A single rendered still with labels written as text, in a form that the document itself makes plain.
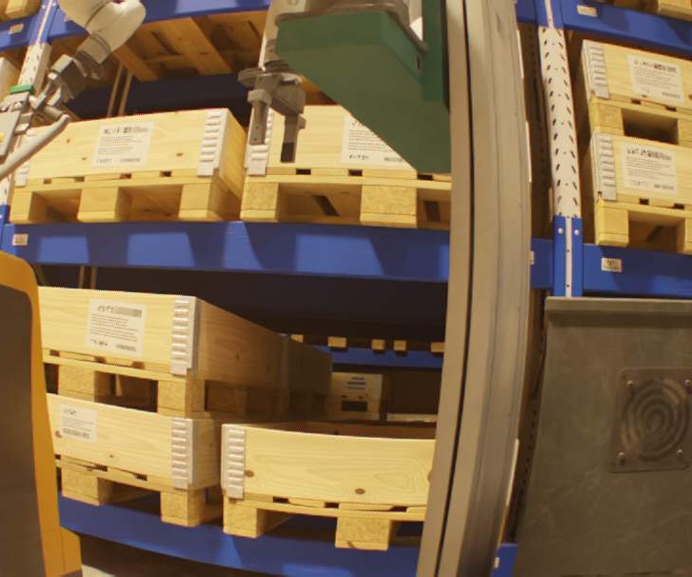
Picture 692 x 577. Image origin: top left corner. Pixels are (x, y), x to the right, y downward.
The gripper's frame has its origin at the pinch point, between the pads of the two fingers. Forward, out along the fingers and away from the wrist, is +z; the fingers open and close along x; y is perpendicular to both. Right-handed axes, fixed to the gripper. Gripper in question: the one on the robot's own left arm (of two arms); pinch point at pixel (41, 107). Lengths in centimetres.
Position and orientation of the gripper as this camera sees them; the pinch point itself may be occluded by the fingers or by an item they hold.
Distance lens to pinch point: 200.3
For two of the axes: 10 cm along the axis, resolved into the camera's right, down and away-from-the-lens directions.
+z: -5.8, 7.7, -2.6
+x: -1.2, -4.0, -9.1
